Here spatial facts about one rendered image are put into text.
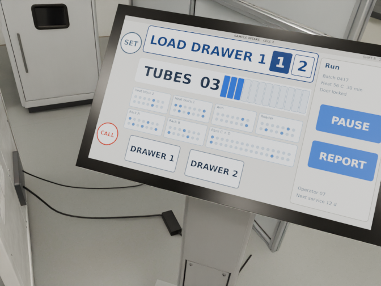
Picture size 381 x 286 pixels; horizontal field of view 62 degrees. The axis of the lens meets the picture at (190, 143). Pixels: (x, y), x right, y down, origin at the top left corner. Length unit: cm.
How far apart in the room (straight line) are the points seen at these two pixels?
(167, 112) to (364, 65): 33
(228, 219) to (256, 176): 21
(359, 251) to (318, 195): 141
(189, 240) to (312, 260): 107
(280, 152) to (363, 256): 144
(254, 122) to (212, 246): 37
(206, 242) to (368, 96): 47
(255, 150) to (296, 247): 130
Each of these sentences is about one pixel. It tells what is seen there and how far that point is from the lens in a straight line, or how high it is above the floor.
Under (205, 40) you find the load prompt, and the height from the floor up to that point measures 117.
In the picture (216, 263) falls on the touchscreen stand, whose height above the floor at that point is 64.
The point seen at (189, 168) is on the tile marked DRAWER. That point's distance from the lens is 54.
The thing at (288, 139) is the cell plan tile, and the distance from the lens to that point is 54.
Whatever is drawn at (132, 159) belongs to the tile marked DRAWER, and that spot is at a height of 99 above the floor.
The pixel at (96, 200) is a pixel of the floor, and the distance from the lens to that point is 189.
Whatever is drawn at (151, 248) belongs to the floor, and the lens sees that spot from 166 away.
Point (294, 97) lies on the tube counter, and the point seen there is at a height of 111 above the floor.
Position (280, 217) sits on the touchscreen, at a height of 97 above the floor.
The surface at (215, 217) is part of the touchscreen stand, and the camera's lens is 73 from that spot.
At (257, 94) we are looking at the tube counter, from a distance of 55.
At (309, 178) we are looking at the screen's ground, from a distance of 54.
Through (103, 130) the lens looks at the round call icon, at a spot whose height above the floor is 102.
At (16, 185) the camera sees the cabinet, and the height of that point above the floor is 33.
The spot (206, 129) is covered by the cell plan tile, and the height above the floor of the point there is 105.
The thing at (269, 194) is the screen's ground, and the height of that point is 99.
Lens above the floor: 135
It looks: 36 degrees down
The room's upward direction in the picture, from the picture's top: 6 degrees clockwise
